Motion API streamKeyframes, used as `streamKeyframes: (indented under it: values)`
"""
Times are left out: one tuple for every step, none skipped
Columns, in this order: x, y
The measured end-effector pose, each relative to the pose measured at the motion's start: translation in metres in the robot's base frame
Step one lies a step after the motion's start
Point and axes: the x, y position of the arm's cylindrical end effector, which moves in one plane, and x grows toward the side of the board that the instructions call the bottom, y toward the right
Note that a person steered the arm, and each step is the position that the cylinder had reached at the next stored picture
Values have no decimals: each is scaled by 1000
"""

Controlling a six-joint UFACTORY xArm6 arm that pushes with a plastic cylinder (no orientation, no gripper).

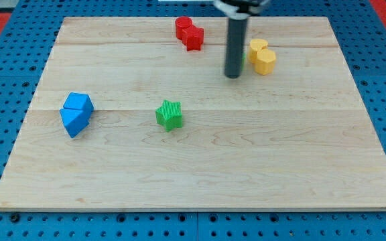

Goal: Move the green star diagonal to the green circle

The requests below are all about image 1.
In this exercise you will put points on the red cylinder block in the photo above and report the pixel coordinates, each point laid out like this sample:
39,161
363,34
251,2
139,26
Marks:
182,23

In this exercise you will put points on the white and black rod mount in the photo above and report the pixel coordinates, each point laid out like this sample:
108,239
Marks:
241,9

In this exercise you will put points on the blue triangle block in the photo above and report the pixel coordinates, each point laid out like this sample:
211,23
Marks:
74,120

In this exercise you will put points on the red star block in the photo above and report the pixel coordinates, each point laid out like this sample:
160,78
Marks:
193,37

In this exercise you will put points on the yellow heart block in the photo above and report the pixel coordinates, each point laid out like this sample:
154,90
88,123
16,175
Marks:
255,45

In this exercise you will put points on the blue cube block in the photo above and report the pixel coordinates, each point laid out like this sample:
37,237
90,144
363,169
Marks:
79,101

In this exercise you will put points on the light wooden board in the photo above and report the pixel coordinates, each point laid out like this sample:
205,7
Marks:
296,140

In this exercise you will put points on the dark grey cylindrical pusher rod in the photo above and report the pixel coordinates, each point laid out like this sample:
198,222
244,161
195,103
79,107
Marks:
236,32

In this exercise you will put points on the yellow hexagon block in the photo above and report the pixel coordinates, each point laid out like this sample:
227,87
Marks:
265,61

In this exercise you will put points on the green circle block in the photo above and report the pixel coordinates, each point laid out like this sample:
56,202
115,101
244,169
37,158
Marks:
243,61

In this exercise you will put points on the green star block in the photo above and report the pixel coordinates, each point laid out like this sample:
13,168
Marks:
169,115

